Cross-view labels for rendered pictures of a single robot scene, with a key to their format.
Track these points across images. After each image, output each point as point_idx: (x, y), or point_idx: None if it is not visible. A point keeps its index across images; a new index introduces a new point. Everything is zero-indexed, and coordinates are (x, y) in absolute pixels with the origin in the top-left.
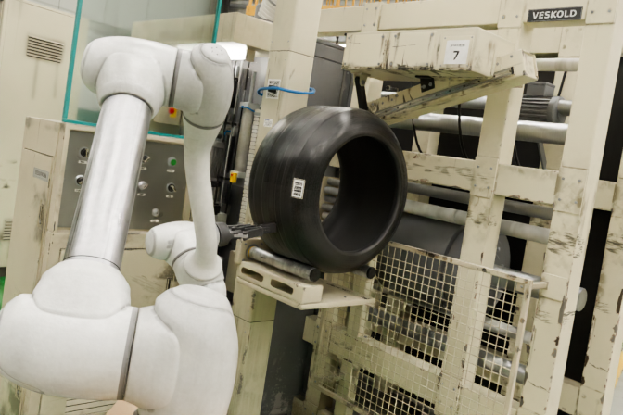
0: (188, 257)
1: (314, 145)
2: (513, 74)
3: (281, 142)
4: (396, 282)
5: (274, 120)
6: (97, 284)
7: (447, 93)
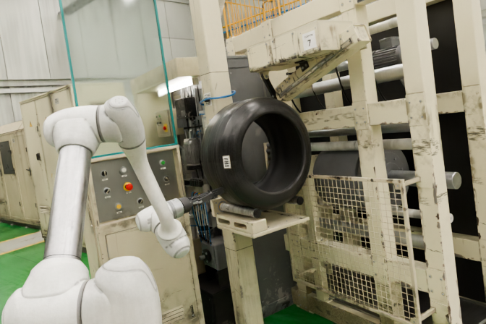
0: (159, 227)
1: (230, 131)
2: (351, 43)
3: (212, 134)
4: (323, 202)
5: None
6: (57, 273)
7: (317, 67)
